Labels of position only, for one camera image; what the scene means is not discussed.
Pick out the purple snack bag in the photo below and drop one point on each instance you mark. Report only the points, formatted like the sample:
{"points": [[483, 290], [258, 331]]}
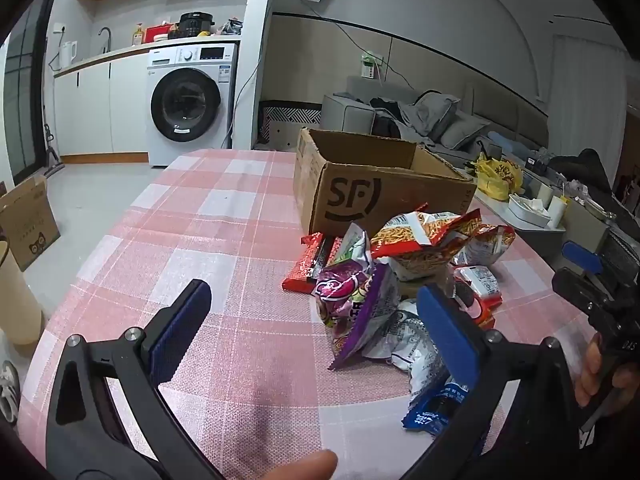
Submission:
{"points": [[350, 300]]}

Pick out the black white patterned box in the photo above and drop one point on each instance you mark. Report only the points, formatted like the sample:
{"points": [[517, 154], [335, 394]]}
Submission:
{"points": [[290, 125]]}

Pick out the red chocolate bar packet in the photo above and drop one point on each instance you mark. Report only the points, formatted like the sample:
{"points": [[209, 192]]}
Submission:
{"points": [[300, 275]]}

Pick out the red plastic box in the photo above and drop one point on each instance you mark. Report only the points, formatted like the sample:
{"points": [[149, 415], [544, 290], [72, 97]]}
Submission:
{"points": [[157, 34]]}

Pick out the grey clothes pile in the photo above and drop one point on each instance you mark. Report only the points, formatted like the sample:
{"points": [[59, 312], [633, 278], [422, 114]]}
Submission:
{"points": [[420, 115]]}

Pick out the grey pillow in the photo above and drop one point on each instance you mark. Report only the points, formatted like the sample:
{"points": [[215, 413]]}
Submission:
{"points": [[465, 130]]}

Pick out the dark glass door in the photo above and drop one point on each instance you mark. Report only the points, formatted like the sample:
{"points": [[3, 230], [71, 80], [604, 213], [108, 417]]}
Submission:
{"points": [[25, 100]]}

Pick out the white orange snack bag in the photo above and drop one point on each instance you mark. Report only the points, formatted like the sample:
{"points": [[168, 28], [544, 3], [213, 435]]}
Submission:
{"points": [[487, 247]]}

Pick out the white side cabinet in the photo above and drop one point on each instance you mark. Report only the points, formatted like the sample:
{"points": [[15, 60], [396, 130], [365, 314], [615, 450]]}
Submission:
{"points": [[580, 220]]}

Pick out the white lower cabinet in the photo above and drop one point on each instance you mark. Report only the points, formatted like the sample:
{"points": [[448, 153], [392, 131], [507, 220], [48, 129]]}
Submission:
{"points": [[100, 110]]}

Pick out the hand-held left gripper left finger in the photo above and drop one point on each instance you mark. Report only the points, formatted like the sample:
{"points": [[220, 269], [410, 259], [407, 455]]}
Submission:
{"points": [[180, 330]]}

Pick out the white tissue box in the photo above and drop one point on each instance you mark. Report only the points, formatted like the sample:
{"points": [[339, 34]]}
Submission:
{"points": [[530, 212]]}

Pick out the black kitchen faucet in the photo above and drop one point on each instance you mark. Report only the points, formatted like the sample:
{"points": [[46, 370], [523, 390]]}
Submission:
{"points": [[106, 35]]}

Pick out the silver white snack bag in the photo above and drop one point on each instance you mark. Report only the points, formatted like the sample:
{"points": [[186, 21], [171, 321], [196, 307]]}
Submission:
{"points": [[405, 335]]}

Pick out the beige plastic bin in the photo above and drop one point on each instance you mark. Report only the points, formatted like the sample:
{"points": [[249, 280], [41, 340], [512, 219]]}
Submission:
{"points": [[17, 300]]}

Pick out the pink checkered tablecloth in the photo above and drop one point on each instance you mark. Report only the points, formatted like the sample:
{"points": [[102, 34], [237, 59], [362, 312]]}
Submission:
{"points": [[225, 240]]}

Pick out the yellow plastic bag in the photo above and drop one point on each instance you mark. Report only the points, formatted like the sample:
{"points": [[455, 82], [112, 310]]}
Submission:
{"points": [[497, 177]]}

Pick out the white red noodle snack bag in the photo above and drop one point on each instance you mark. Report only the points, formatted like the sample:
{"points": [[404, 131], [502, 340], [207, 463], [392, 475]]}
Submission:
{"points": [[425, 240]]}

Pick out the person's right hand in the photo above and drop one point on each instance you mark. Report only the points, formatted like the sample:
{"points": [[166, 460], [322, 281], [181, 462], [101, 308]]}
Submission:
{"points": [[590, 375]]}

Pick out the blue cookie packet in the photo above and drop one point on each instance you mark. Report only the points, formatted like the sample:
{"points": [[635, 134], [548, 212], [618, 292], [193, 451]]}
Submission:
{"points": [[430, 415]]}

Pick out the wall socket with green plug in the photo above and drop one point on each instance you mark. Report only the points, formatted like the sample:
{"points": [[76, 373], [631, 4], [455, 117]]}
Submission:
{"points": [[369, 66]]}

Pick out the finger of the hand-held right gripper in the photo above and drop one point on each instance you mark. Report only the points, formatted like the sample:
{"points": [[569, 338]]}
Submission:
{"points": [[580, 292], [580, 256]]}

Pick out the red packet with white label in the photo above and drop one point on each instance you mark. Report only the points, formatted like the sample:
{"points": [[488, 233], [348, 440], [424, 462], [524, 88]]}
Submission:
{"points": [[480, 280]]}

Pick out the grey bag on counter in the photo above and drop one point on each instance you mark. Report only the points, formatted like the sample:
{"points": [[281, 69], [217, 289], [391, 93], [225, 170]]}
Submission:
{"points": [[231, 27]]}

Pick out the white washing machine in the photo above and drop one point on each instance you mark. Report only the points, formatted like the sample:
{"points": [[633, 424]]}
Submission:
{"points": [[190, 105]]}

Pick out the printed cardboard box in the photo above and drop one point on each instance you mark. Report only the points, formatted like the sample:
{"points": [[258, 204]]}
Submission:
{"points": [[30, 225]]}

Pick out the grey sofa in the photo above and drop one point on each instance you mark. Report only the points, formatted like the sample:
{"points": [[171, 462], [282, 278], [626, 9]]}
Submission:
{"points": [[345, 115]]}

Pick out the brown cardboard box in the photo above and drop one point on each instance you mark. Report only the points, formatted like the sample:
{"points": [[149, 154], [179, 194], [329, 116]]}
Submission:
{"points": [[340, 195]]}

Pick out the black pressure cooker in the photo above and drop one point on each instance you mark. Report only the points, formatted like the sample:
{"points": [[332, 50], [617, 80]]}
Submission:
{"points": [[196, 24]]}

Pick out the light blue roll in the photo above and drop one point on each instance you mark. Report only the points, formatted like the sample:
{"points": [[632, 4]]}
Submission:
{"points": [[510, 142]]}

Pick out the yellow dish soap bottle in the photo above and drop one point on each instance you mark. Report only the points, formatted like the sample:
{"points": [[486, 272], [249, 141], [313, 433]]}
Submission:
{"points": [[138, 36]]}

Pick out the white electric kettle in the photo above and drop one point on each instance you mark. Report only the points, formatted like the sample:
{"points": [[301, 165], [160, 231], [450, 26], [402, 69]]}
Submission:
{"points": [[67, 55]]}

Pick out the person's left hand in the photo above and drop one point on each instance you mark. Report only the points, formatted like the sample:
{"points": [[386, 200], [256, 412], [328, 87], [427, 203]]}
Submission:
{"points": [[305, 466]]}

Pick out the stick vacuum cleaner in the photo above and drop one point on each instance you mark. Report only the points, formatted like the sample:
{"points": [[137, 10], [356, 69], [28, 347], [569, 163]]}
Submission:
{"points": [[52, 160]]}

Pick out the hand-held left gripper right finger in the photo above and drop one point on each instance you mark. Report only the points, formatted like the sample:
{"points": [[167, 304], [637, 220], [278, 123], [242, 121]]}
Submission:
{"points": [[445, 340]]}

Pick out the black bag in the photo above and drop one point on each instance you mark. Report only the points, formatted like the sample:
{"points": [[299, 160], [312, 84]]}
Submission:
{"points": [[585, 170]]}

